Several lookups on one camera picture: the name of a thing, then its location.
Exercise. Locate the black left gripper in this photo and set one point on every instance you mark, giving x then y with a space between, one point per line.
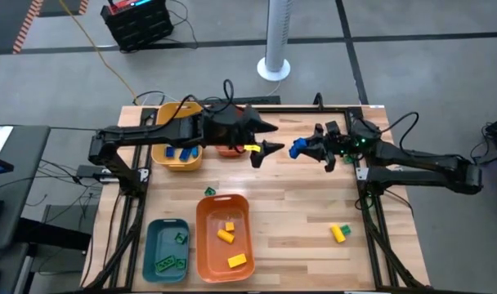
228 130

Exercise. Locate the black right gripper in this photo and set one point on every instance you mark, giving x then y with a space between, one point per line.
355 141

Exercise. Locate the blue rectangular toy brick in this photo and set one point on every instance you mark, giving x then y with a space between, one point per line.
194 152
185 154
298 143

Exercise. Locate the small yellow cube block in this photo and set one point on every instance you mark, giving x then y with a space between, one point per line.
229 226

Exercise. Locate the small blue square brick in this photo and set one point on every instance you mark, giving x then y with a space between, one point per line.
169 152

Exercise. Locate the yellow rectangular toy block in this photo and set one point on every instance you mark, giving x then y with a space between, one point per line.
237 260

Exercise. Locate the small green toy block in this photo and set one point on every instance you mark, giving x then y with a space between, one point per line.
345 230
181 238
347 160

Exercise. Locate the green square hollow block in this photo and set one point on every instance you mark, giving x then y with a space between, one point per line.
181 263
210 191

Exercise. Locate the long green studded brick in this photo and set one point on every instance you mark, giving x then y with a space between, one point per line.
165 263

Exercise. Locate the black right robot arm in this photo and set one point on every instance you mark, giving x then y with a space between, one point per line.
420 163

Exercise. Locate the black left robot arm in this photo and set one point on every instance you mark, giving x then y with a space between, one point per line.
150 132

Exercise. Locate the yellow tag on left gripper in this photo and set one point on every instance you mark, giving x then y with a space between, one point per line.
252 148

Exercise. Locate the black power strip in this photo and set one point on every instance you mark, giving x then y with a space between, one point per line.
265 100

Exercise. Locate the dark rounded clamp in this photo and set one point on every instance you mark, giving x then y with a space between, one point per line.
319 101

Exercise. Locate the yellow plastic bin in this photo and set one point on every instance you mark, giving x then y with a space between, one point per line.
179 165

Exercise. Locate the white tower fan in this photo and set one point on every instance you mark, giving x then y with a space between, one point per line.
278 32

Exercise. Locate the large orange plastic bin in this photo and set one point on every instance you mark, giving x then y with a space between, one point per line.
216 269

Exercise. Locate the teal plastic bin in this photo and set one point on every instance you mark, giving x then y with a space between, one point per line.
160 245

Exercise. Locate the black plastic crate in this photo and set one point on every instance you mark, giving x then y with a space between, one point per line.
142 30

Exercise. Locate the black mat orange striped edge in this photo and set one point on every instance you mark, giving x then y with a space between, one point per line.
3 24
64 6

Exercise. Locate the black side desk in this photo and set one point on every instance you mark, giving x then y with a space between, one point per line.
28 183

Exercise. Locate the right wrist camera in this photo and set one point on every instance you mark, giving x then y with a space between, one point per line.
332 127

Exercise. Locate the black aluminium table frame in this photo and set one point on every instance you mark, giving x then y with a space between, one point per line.
297 110

